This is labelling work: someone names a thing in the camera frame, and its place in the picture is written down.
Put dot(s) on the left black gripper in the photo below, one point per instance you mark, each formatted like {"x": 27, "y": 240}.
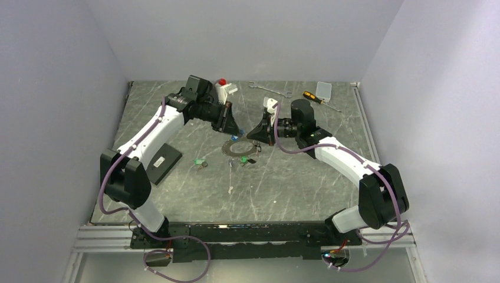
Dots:
{"x": 225, "y": 121}

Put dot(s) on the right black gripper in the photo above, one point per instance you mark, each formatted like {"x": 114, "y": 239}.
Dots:
{"x": 264, "y": 131}

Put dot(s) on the round metal keyring disc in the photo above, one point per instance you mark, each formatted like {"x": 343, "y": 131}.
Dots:
{"x": 240, "y": 147}

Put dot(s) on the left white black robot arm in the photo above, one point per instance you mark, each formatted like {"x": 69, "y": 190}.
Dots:
{"x": 125, "y": 185}

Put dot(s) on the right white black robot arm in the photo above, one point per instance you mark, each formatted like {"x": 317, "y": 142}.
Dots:
{"x": 381, "y": 194}

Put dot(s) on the silver wrench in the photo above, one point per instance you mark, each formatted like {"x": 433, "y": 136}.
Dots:
{"x": 287, "y": 94}

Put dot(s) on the yellow black screwdriver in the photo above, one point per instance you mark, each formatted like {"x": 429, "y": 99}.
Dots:
{"x": 309, "y": 96}

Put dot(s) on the black box with label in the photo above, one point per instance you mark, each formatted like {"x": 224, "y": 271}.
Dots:
{"x": 162, "y": 163}

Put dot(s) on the clear plastic box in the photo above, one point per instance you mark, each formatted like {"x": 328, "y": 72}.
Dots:
{"x": 323, "y": 91}

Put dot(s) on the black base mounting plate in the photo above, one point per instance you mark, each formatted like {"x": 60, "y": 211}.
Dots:
{"x": 200, "y": 241}

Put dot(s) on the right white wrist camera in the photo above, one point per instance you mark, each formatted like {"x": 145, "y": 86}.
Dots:
{"x": 270, "y": 106}

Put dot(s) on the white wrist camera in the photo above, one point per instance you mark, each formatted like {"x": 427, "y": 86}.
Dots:
{"x": 224, "y": 89}
{"x": 270, "y": 106}

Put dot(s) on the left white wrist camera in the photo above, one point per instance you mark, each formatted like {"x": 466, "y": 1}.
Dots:
{"x": 224, "y": 89}

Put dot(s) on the aluminium frame rail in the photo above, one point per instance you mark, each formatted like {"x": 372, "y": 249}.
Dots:
{"x": 130, "y": 238}

